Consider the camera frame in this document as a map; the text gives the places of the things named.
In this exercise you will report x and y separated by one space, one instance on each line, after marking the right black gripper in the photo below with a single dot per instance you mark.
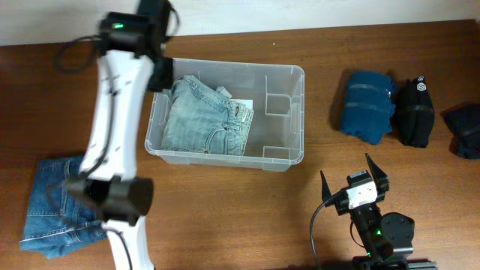
381 182

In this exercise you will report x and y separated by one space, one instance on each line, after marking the light blue jeans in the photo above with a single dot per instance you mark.
205 120

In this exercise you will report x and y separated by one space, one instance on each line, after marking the clear plastic storage container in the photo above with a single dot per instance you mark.
277 93

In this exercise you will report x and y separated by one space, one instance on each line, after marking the teal blue garment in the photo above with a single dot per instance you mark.
367 106

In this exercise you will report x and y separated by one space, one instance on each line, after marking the black garment with logo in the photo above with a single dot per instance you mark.
414 113

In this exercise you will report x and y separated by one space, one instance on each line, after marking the dark blue jeans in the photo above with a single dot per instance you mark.
56 223

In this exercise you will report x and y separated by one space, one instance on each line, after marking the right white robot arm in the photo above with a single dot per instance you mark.
386 238

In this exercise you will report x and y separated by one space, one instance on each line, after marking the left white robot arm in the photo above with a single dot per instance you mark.
128 49

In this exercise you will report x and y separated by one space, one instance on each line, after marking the dark navy folded garment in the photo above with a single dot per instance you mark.
463 122

